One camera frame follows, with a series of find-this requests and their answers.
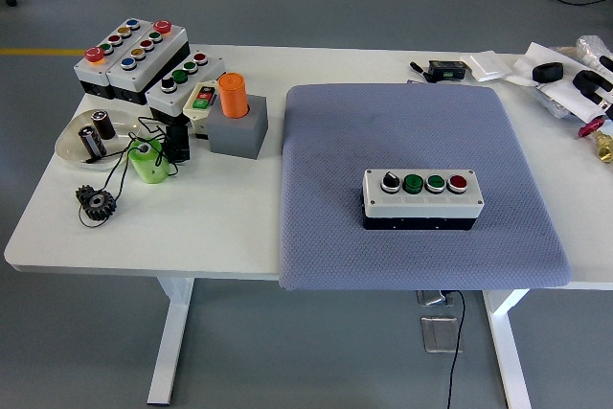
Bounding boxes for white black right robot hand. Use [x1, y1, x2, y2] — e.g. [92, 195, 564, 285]
[584, 55, 613, 122]

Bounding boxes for four-button white control box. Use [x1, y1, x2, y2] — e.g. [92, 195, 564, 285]
[361, 168, 485, 232]
[145, 50, 227, 125]

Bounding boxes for five-button box with mushroom button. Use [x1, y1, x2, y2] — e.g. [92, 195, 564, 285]
[73, 18, 148, 100]
[105, 20, 192, 106]

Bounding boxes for white paper sheet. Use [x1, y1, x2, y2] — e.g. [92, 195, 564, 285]
[503, 41, 613, 124]

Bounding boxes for brass valve body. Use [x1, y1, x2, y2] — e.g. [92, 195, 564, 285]
[593, 130, 613, 164]

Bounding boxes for clear plastic bag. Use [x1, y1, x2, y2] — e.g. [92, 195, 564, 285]
[533, 84, 575, 119]

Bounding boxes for clear bubble wrap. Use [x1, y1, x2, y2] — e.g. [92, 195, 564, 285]
[575, 34, 613, 78]

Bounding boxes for black module with green terminal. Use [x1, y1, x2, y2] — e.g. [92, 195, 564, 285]
[427, 59, 467, 82]

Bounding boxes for metal floor socket box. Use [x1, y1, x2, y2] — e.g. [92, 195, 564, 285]
[416, 289, 456, 307]

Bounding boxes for white table leg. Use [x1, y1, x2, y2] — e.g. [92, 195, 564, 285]
[481, 288, 534, 409]
[146, 277, 195, 405]

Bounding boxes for grey-blue textured mat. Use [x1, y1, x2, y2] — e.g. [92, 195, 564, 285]
[277, 82, 573, 292]

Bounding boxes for metal floor outlet plate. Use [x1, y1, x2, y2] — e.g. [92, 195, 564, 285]
[420, 315, 464, 354]

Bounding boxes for grey block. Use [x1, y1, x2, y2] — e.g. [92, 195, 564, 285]
[205, 95, 270, 160]

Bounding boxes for orange cylinder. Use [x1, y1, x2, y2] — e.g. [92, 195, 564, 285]
[217, 72, 250, 120]

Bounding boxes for small black adapter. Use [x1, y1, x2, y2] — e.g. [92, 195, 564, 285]
[165, 124, 193, 164]

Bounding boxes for green cylinder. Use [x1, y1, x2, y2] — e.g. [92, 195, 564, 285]
[126, 139, 172, 185]

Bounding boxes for dark cylindrical capacitor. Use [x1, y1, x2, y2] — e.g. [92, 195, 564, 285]
[91, 110, 118, 141]
[78, 125, 108, 160]

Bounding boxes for black metal gear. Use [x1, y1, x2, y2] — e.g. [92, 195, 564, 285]
[75, 185, 118, 222]

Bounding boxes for clear shallow dish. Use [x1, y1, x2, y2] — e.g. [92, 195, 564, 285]
[55, 109, 145, 170]

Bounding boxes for red valve handle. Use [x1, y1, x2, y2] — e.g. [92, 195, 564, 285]
[578, 117, 607, 139]

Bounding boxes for black floor cable under table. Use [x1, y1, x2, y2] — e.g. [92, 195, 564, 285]
[444, 289, 467, 409]

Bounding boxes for cream red-green switch box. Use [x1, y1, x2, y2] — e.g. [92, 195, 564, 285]
[183, 80, 223, 137]

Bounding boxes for thin black wire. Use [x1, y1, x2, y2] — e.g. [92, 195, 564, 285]
[79, 116, 193, 229]

